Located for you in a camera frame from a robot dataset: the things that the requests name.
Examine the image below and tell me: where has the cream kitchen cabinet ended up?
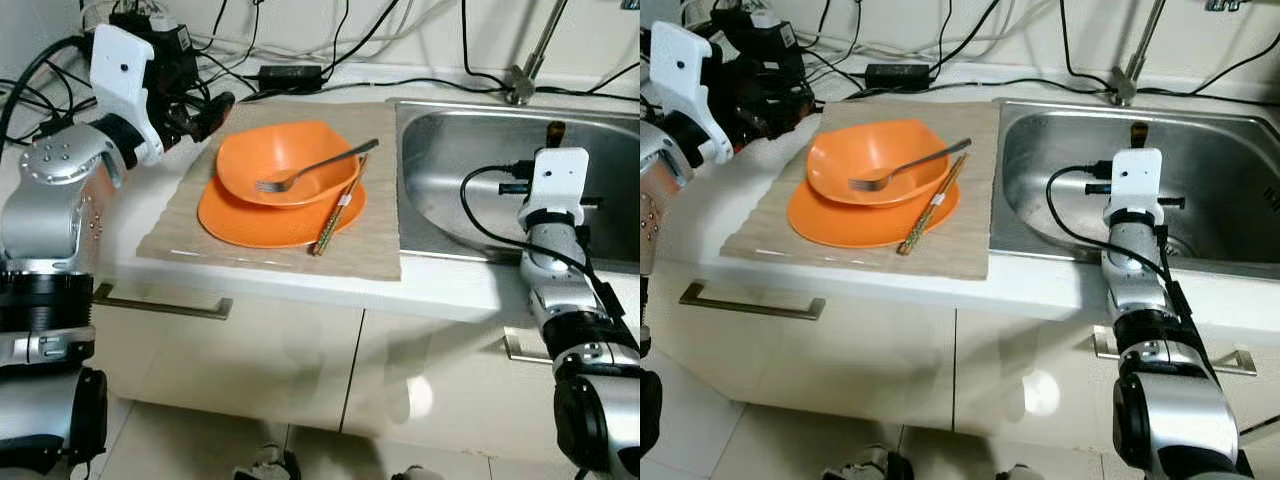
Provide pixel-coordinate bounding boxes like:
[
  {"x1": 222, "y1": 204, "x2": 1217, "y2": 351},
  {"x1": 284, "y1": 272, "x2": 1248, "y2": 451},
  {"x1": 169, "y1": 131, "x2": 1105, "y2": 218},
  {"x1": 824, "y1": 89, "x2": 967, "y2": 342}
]
[
  {"x1": 75, "y1": 260, "x2": 641, "y2": 446},
  {"x1": 640, "y1": 255, "x2": 1280, "y2": 451}
]

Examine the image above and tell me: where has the beige woven placemat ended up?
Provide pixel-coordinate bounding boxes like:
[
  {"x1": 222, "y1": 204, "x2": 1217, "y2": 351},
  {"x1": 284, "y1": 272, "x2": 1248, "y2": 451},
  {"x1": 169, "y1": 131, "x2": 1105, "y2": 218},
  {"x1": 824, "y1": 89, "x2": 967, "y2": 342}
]
[
  {"x1": 135, "y1": 98, "x2": 403, "y2": 283},
  {"x1": 720, "y1": 98, "x2": 1001, "y2": 281}
]

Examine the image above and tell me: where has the flat black power adapter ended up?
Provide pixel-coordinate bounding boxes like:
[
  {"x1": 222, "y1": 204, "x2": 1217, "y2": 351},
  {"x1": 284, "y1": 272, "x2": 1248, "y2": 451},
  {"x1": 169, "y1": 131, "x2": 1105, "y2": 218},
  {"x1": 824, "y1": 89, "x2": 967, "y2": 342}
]
[
  {"x1": 258, "y1": 63, "x2": 326, "y2": 93},
  {"x1": 864, "y1": 63, "x2": 933, "y2": 93}
]

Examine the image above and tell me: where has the black hanging power cable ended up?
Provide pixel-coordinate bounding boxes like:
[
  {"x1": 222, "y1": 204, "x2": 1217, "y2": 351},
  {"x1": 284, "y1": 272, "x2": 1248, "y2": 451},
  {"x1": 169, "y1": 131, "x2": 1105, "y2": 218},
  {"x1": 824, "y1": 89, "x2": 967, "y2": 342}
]
[
  {"x1": 458, "y1": 0, "x2": 509, "y2": 93},
  {"x1": 1055, "y1": 0, "x2": 1113, "y2": 93}
]

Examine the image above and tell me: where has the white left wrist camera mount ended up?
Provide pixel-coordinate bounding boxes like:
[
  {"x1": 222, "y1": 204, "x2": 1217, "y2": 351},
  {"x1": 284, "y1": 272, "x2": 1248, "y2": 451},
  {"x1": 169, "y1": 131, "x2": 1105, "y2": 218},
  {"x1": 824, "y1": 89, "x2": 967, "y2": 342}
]
[
  {"x1": 650, "y1": 22, "x2": 738, "y2": 166},
  {"x1": 88, "y1": 25, "x2": 166, "y2": 166}
]

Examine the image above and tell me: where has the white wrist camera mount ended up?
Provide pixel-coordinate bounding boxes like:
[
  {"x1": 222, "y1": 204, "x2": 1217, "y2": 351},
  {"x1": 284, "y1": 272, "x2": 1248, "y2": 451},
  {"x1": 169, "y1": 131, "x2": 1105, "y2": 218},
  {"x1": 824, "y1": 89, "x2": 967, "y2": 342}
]
[
  {"x1": 650, "y1": 22, "x2": 738, "y2": 166},
  {"x1": 88, "y1": 25, "x2": 166, "y2": 166},
  {"x1": 1110, "y1": 148, "x2": 1166, "y2": 223},
  {"x1": 528, "y1": 147, "x2": 589, "y2": 226}
]

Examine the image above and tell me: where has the orange plastic plate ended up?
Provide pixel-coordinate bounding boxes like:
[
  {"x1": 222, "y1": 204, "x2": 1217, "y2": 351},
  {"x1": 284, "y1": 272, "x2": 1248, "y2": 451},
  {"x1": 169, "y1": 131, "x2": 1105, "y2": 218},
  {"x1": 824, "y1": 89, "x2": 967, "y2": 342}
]
[
  {"x1": 787, "y1": 172, "x2": 961, "y2": 249},
  {"x1": 197, "y1": 172, "x2": 368, "y2": 249}
]

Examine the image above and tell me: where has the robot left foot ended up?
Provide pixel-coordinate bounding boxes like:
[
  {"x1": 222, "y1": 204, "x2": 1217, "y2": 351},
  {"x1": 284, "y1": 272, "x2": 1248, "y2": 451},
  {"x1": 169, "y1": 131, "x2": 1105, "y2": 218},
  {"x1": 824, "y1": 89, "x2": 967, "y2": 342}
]
[
  {"x1": 822, "y1": 447, "x2": 911, "y2": 480},
  {"x1": 232, "y1": 445, "x2": 301, "y2": 480}
]

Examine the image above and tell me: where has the black charger with white label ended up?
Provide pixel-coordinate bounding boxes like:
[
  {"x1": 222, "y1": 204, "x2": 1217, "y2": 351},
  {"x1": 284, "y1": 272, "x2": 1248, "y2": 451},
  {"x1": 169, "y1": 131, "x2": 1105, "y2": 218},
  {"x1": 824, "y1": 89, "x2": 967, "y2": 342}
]
[
  {"x1": 712, "y1": 5, "x2": 801, "y2": 61},
  {"x1": 108, "y1": 8, "x2": 196, "y2": 61}
]

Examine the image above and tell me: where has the orange plastic bowl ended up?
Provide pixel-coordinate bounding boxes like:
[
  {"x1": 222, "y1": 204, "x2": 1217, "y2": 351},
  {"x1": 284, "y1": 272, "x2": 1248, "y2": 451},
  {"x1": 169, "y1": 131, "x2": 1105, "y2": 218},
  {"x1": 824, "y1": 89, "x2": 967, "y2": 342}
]
[
  {"x1": 806, "y1": 118, "x2": 949, "y2": 208},
  {"x1": 215, "y1": 120, "x2": 363, "y2": 209}
]

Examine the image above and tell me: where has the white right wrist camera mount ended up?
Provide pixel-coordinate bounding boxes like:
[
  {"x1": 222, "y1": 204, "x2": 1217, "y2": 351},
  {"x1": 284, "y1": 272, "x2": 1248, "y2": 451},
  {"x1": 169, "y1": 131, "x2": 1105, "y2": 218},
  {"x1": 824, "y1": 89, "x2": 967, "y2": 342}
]
[
  {"x1": 1110, "y1": 148, "x2": 1166, "y2": 223},
  {"x1": 528, "y1": 147, "x2": 589, "y2": 226}
]

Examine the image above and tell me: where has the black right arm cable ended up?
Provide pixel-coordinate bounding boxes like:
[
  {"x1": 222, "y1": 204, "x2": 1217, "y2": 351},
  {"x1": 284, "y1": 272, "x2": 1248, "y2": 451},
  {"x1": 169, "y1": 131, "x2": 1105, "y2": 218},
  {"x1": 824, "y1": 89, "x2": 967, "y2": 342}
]
[
  {"x1": 460, "y1": 163, "x2": 621, "y2": 321},
  {"x1": 1045, "y1": 163, "x2": 1201, "y2": 321}
]

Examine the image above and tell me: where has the stainless steel fork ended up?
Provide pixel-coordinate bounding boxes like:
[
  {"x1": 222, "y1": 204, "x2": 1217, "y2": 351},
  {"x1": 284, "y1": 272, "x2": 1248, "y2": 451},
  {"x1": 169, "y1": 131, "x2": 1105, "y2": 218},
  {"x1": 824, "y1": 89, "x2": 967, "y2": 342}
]
[
  {"x1": 254, "y1": 138, "x2": 381, "y2": 194},
  {"x1": 848, "y1": 138, "x2": 973, "y2": 193}
]

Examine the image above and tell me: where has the thin black counter cable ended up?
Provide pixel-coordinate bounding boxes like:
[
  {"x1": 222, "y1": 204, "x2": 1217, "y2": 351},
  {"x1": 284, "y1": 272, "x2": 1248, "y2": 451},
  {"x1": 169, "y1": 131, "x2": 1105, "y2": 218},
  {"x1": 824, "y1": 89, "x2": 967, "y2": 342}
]
[
  {"x1": 322, "y1": 76, "x2": 641, "y2": 101},
  {"x1": 930, "y1": 74, "x2": 1280, "y2": 103}
]

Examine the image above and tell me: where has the slim steel faucet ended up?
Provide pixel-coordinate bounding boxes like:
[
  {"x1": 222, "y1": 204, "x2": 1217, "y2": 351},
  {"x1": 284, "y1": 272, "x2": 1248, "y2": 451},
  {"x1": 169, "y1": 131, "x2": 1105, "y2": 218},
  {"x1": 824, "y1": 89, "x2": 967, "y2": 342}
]
[
  {"x1": 1108, "y1": 0, "x2": 1171, "y2": 107},
  {"x1": 503, "y1": 0, "x2": 571, "y2": 106}
]

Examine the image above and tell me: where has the silver cabinet bar handle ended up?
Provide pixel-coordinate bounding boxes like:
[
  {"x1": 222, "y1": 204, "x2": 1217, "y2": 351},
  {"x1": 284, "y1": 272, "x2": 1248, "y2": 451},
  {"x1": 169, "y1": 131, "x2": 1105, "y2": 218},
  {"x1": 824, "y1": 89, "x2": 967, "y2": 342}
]
[
  {"x1": 680, "y1": 280, "x2": 827, "y2": 321},
  {"x1": 1092, "y1": 325, "x2": 1259, "y2": 378},
  {"x1": 503, "y1": 328, "x2": 551, "y2": 363},
  {"x1": 92, "y1": 283, "x2": 234, "y2": 321}
]

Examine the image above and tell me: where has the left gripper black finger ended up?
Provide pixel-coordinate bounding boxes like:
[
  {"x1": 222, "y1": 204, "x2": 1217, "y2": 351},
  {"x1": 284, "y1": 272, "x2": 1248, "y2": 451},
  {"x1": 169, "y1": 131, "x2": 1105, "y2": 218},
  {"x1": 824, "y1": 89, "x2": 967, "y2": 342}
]
[
  {"x1": 190, "y1": 92, "x2": 237, "y2": 141},
  {"x1": 785, "y1": 85, "x2": 819, "y2": 129}
]

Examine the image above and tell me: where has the stainless steel sink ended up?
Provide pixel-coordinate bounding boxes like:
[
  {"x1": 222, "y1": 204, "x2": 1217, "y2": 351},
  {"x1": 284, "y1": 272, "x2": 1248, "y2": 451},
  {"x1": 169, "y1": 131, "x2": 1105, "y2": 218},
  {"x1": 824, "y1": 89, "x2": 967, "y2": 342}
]
[
  {"x1": 990, "y1": 97, "x2": 1280, "y2": 281},
  {"x1": 393, "y1": 98, "x2": 641, "y2": 276}
]

